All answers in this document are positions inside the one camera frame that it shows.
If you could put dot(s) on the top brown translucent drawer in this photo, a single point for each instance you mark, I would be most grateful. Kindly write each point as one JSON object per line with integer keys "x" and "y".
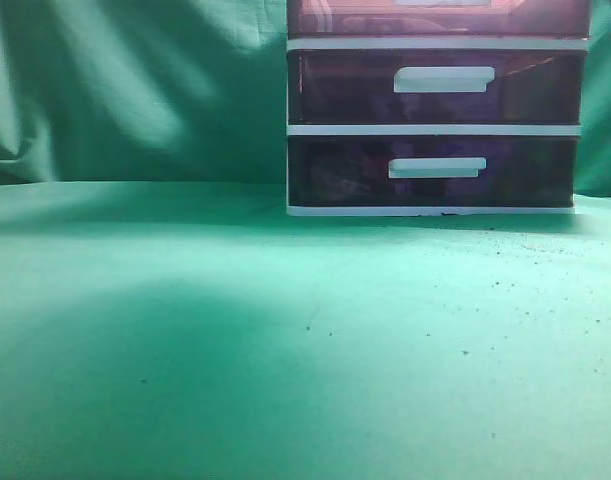
{"x": 540, "y": 18}

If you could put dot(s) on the middle brown translucent drawer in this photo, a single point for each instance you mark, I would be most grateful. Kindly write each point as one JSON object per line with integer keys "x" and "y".
{"x": 492, "y": 87}

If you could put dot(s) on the bottom brown translucent drawer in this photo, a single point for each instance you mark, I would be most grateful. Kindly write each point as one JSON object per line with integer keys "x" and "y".
{"x": 431, "y": 171}

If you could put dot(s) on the brown translucent drawer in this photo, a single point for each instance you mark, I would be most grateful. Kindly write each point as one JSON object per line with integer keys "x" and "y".
{"x": 540, "y": 18}
{"x": 431, "y": 171}
{"x": 492, "y": 87}

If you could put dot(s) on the green table cloth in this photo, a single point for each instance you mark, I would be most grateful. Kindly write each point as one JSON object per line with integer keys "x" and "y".
{"x": 162, "y": 317}

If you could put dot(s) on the white drawer cabinet frame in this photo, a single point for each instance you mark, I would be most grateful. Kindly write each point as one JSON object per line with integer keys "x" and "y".
{"x": 429, "y": 42}

